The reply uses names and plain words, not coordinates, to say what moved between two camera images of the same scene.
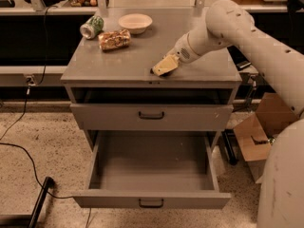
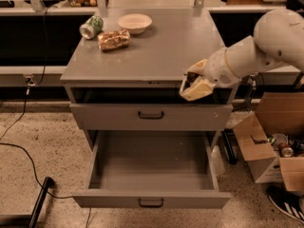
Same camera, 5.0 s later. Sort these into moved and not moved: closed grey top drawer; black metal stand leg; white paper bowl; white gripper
Moved: white gripper
Not moved: white paper bowl; black metal stand leg; closed grey top drawer
